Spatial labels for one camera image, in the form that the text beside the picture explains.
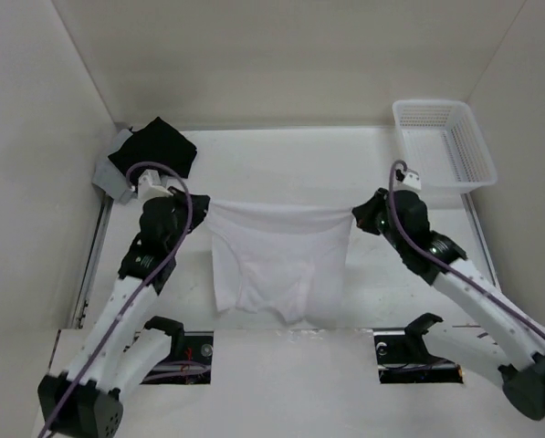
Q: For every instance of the white plastic basket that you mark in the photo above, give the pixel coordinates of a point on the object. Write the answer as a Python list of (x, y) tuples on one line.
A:
[(441, 140)]

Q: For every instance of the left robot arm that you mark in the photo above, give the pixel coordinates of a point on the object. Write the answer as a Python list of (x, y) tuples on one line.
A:
[(86, 399)]

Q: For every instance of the white tank top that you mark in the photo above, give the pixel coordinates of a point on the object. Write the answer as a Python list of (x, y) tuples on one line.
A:
[(287, 259)]

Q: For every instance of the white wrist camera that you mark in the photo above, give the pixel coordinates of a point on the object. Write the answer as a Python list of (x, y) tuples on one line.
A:
[(411, 181), (150, 186)]

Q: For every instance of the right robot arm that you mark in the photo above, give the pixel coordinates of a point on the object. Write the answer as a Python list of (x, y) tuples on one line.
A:
[(510, 352)]

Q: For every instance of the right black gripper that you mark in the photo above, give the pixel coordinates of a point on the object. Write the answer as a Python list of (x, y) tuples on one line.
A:
[(364, 213)]

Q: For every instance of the left metal table rail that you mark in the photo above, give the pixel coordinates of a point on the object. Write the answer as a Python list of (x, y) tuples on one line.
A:
[(81, 304)]

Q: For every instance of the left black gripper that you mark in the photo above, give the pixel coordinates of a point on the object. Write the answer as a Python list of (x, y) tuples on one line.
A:
[(200, 207)]

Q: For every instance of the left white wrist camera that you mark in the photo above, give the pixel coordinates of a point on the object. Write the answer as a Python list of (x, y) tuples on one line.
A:
[(150, 186)]

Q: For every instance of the folded grey tank top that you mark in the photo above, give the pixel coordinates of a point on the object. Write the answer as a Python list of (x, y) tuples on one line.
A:
[(108, 177)]

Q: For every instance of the folded black tank top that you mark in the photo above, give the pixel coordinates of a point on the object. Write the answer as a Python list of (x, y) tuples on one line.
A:
[(157, 142)]

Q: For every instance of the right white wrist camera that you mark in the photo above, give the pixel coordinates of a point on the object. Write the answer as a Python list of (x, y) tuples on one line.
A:
[(411, 181)]

